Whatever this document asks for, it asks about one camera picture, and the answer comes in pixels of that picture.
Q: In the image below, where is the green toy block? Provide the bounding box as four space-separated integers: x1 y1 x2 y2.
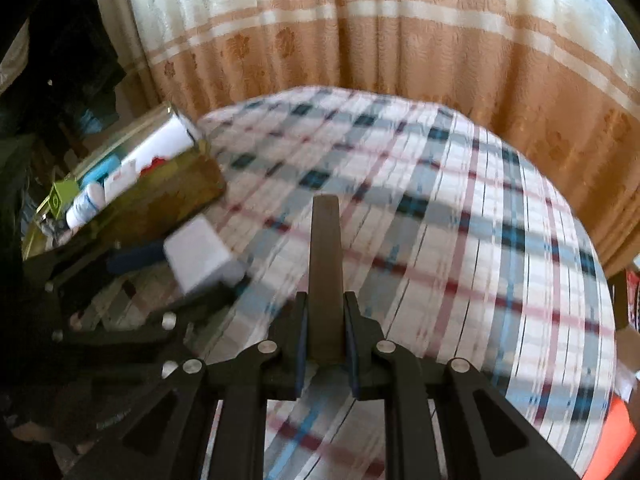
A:
47 180 81 221

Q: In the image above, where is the white pill bottle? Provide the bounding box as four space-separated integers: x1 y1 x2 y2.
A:
65 182 107 228

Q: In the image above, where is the white paper sheet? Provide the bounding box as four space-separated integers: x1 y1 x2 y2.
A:
122 115 201 171

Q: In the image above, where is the orange cushion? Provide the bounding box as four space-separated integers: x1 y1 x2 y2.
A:
582 400 638 480

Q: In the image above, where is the dark cloth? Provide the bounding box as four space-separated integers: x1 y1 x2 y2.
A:
0 0 126 136

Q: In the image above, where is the cream and orange curtain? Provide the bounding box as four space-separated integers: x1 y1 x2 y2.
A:
87 0 640 271

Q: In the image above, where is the blue cloth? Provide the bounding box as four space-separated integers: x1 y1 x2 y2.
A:
75 105 108 133

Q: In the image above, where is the red packet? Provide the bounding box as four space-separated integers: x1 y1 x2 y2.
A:
625 270 640 333

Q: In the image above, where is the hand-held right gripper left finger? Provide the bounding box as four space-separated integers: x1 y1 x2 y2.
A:
65 291 308 480

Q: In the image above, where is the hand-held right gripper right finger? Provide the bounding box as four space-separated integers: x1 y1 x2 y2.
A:
342 291 583 480

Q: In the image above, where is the gold metal tin tray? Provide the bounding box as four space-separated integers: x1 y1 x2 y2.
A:
22 101 227 261

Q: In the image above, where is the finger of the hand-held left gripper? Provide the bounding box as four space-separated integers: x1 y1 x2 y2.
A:
42 240 168 293
65 280 241 341

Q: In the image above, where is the white plug adapter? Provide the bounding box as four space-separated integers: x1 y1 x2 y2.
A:
164 214 248 295

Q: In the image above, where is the brown wooden comb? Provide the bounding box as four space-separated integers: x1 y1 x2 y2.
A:
307 195 346 366

